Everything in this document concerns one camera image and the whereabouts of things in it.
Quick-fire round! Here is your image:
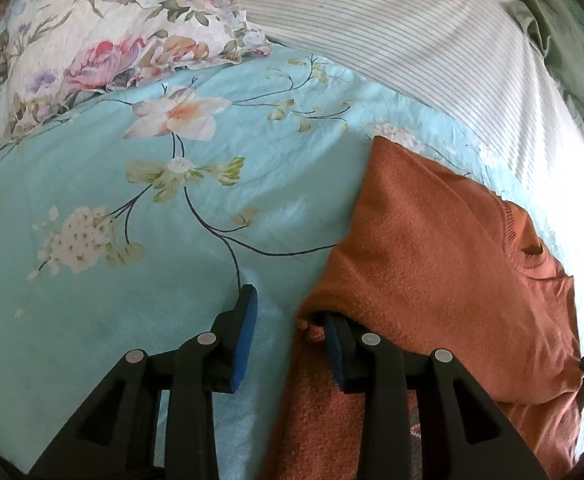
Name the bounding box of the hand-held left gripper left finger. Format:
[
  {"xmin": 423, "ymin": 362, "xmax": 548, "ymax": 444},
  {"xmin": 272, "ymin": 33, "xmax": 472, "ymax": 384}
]
[{"xmin": 29, "ymin": 284, "xmax": 260, "ymax": 480}]

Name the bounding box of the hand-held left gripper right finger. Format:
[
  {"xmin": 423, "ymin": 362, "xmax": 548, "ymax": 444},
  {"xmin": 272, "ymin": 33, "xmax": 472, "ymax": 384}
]
[{"xmin": 317, "ymin": 311, "xmax": 550, "ymax": 480}]

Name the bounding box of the orange knit sweater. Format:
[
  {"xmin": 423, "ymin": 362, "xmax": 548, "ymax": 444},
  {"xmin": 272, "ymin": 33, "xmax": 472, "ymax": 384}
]
[{"xmin": 264, "ymin": 135, "xmax": 584, "ymax": 480}]

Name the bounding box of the teal floral blanket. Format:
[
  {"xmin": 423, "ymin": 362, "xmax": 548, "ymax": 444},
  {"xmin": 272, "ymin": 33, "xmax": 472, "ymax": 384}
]
[{"xmin": 0, "ymin": 42, "xmax": 584, "ymax": 480}]

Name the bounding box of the floral print pillow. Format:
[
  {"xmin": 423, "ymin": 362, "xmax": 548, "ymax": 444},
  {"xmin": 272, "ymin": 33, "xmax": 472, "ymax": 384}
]
[{"xmin": 0, "ymin": 0, "xmax": 275, "ymax": 153}]

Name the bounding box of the green pillow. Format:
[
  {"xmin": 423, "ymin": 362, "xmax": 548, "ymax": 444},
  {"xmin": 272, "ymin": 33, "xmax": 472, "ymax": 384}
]
[{"xmin": 476, "ymin": 0, "xmax": 584, "ymax": 161}]

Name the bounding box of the white striped duvet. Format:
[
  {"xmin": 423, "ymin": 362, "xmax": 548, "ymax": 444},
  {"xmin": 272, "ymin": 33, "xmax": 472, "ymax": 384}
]
[{"xmin": 217, "ymin": 0, "xmax": 584, "ymax": 196}]

